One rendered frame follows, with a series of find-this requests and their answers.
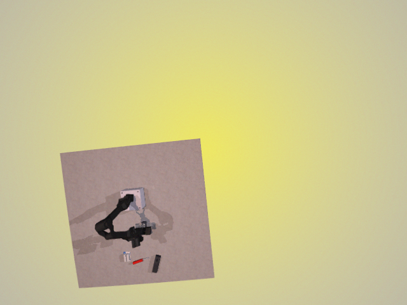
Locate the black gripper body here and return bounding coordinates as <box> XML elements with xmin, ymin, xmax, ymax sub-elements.
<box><xmin>136</xmin><ymin>227</ymin><xmax>151</xmax><ymax>236</ymax></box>

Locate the black rectangular bar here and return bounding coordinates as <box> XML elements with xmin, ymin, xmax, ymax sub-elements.
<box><xmin>152</xmin><ymin>255</ymin><xmax>161</xmax><ymax>273</ymax></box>

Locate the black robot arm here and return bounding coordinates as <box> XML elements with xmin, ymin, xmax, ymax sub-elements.
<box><xmin>95</xmin><ymin>194</ymin><xmax>144</xmax><ymax>248</ymax></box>

